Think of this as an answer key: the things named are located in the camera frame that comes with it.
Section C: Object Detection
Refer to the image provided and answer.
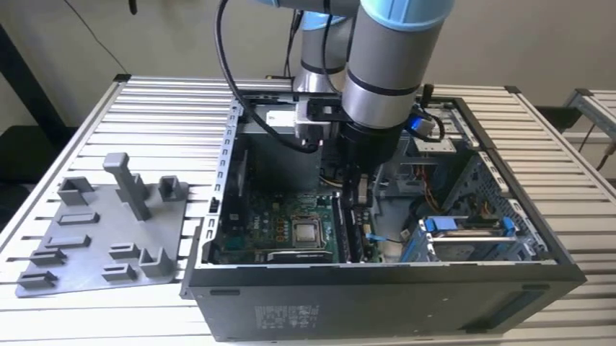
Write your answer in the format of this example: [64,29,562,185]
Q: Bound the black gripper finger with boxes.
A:
[354,173,372,208]

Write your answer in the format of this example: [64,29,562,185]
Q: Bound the grey metal drive cage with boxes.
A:
[372,97,478,198]

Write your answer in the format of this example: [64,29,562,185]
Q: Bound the CPU socket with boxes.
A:
[286,213,330,251]

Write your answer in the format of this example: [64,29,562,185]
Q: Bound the silver CPU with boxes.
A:
[294,222,322,248]

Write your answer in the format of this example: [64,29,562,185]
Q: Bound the hard disk in blue carrier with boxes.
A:
[417,215,519,263]

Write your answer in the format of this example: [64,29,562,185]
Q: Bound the grey power supply unit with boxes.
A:
[237,104,327,192]

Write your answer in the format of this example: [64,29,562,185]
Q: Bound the green motherboard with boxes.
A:
[211,190,386,265]

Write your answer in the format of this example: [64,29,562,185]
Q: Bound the black graphics card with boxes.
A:
[254,248,336,265]

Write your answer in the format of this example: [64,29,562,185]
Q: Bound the black PC case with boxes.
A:
[177,88,588,342]

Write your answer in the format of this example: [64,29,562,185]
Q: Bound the black box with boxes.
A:
[533,105,584,135]

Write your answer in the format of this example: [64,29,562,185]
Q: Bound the aluminium side table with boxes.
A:
[560,88,616,145]

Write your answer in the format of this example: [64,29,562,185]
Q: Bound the grey plastic parts rack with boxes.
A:
[12,151,193,299]

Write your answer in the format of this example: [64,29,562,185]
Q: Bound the yellow white wire bundle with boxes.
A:
[319,168,346,187]

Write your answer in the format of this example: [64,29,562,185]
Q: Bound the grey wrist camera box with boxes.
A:
[292,97,348,141]

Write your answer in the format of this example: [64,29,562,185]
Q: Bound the blue tipped black wire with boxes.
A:
[364,230,415,244]

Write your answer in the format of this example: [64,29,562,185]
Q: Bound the orange wires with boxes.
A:
[415,162,446,216]

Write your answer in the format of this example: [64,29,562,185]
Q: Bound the small silver wrist camera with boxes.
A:
[407,114,438,137]

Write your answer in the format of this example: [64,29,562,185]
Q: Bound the yellow red wires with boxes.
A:
[473,200,497,218]

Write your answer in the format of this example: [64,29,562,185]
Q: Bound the thin black hanging cable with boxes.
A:
[283,9,304,79]

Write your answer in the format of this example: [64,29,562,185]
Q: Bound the dangling dark cables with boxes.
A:
[576,122,616,172]

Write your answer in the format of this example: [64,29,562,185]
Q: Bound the thin black wall wire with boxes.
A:
[64,0,129,76]

